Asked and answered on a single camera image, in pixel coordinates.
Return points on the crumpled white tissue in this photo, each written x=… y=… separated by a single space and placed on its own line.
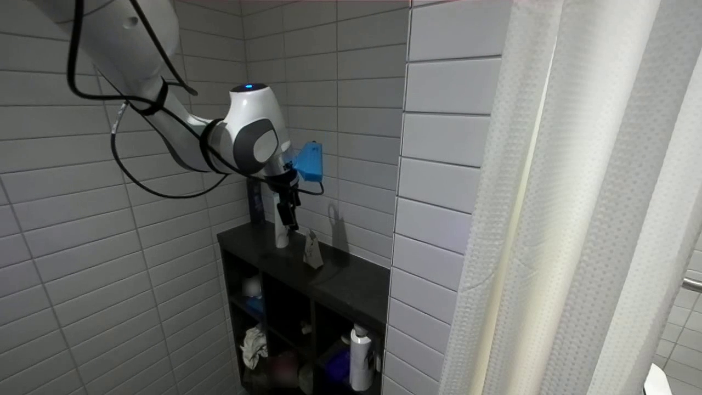
x=253 y=348
x=253 y=286

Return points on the white shower curtain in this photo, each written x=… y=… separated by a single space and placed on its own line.
x=585 y=183

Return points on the metal grab rail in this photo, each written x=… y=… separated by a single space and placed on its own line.
x=695 y=284

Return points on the red and white can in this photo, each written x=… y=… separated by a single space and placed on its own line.
x=287 y=368

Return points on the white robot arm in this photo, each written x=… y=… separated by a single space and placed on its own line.
x=133 y=44

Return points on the tall black bottle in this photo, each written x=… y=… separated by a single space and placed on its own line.
x=255 y=201

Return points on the small white crumpled scrap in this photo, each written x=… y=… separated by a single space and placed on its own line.
x=305 y=329

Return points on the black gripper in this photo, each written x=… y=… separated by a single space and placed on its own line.
x=284 y=187

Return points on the white bathroom fixture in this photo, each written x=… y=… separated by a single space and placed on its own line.
x=657 y=383

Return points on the black cubby shelf unit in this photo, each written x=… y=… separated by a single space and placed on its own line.
x=342 y=281

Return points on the white lotion bottle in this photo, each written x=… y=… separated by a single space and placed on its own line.
x=360 y=364

